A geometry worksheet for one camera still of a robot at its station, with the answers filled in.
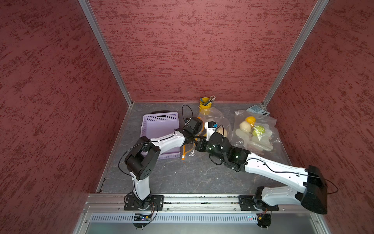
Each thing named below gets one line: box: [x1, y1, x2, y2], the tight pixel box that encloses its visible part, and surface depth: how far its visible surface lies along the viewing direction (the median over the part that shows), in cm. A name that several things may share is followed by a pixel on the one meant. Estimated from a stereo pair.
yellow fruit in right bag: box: [244, 116, 257, 128], surface depth 106 cm
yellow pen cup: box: [198, 97, 212, 113], surface depth 109 cm
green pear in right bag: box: [252, 125, 266, 137], surface depth 100 cm
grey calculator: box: [245, 104, 271, 116], surface depth 116 cm
